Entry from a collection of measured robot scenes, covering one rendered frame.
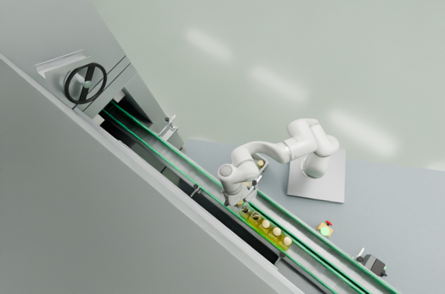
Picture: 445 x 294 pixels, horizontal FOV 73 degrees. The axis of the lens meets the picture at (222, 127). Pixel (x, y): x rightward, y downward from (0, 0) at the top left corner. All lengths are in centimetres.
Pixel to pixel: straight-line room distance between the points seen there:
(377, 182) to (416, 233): 32
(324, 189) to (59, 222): 154
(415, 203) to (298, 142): 103
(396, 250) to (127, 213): 167
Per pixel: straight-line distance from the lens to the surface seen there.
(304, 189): 186
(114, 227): 51
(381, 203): 199
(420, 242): 204
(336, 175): 191
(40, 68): 141
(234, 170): 114
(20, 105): 69
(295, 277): 173
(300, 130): 121
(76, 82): 153
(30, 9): 130
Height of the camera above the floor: 259
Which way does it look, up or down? 66 degrees down
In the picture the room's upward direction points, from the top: 16 degrees counter-clockwise
